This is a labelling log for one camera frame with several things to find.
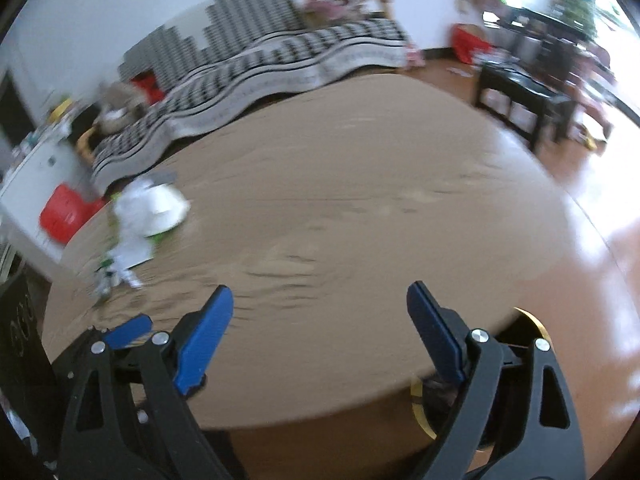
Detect white paper wrapper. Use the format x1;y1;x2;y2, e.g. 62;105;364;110
114;179;192;240

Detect red bag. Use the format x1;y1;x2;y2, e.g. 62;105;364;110
450;24;493;63

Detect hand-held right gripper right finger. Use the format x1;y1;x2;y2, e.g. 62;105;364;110
406;281;588;480

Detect black and white striped sofa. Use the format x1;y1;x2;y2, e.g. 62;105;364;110
90;0;411;196

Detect clear plastic bag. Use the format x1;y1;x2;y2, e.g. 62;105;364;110
402;42;426;70

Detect red plastic stool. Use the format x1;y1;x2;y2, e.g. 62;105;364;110
39;184;108;246

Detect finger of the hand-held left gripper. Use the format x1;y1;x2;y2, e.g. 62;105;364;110
103;314;153;350

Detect white cabinet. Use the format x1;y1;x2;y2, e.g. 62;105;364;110
0;125;101;271

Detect brown teddy bear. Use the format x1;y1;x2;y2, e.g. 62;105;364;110
95;82;151;133

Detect black bin with gold rim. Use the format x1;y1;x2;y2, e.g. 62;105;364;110
410;308;553;456

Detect small green white wrapper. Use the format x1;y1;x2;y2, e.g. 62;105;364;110
95;257;146;303

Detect red cushion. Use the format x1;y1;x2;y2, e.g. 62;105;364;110
131;74;166;106

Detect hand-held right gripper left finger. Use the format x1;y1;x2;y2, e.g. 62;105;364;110
57;285;234;480

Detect pink plush toys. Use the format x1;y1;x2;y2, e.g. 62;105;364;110
300;0;391;26

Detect black wooden chair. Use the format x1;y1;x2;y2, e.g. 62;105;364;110
472;7;613;153

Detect pink tricycle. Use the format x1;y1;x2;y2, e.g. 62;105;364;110
575;42;617;148

